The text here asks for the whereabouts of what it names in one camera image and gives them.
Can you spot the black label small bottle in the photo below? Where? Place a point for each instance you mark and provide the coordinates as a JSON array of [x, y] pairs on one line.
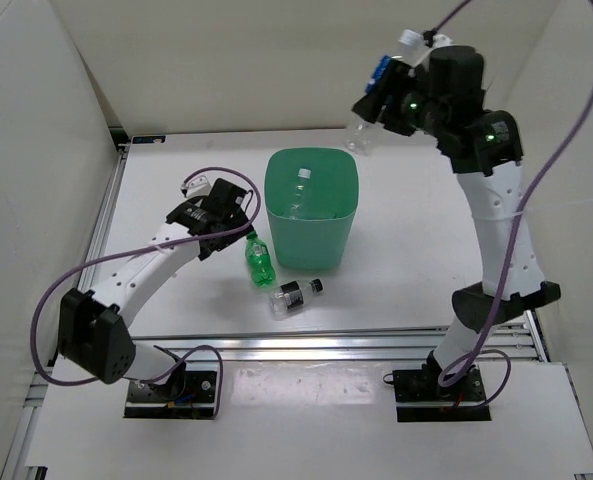
[[292, 297]]

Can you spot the dark blue label bottle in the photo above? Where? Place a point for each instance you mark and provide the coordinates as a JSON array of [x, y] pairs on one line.
[[390, 73]]

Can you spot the green plastic bin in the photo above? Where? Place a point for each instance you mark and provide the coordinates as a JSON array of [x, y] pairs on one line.
[[318, 243]]

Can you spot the blue table corner sticker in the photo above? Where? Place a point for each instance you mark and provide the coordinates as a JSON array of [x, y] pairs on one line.
[[140, 140]]

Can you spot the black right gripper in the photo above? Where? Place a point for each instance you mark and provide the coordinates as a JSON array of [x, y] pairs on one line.
[[395, 76]]

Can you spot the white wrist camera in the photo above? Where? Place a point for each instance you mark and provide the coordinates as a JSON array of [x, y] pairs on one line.
[[436, 41], [196, 186]]

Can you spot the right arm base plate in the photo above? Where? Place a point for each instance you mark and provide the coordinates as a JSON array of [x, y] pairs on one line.
[[418, 401]]

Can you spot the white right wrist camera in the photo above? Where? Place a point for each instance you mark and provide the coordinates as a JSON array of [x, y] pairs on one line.
[[436, 41]]

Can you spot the clear unlabelled plastic bottle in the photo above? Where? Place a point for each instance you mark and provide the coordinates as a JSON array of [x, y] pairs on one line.
[[298, 203]]

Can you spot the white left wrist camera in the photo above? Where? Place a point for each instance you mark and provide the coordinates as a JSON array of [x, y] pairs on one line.
[[196, 186]]

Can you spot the aluminium table frame rail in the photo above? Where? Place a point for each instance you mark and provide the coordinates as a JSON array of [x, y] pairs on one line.
[[304, 396]]

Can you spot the green soda bottle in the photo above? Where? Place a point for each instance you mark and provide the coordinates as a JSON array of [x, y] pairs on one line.
[[258, 261]]

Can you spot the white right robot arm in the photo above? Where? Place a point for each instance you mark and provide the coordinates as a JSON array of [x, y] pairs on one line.
[[485, 155]]

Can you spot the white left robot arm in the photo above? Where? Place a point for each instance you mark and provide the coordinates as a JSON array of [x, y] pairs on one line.
[[94, 325]]

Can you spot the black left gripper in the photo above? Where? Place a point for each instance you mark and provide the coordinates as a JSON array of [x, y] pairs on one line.
[[229, 240]]

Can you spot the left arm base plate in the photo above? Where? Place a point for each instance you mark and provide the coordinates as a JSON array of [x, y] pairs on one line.
[[189, 394]]

